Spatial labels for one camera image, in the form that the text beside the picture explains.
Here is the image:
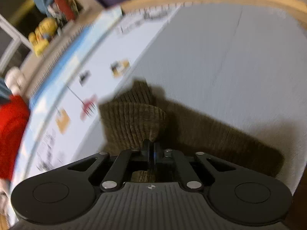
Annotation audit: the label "brown corduroy pants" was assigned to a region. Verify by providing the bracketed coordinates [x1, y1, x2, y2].
[99, 80, 284, 177]

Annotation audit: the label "deer print bed sheet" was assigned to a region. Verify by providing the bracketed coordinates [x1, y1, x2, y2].
[12, 4, 180, 186]

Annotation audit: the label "red folded blanket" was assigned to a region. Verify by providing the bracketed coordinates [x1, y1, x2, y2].
[1, 95, 30, 181]

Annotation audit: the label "white mushroom plush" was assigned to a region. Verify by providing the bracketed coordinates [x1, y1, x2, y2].
[4, 67, 26, 95]

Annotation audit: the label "yellow bear plush toys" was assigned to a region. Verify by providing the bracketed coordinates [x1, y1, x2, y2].
[28, 17, 58, 57]

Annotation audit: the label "dark red cushion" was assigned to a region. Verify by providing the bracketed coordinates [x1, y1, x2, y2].
[54, 0, 82, 21]

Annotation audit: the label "white window frame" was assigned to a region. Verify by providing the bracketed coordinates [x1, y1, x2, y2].
[1, 15, 32, 74]

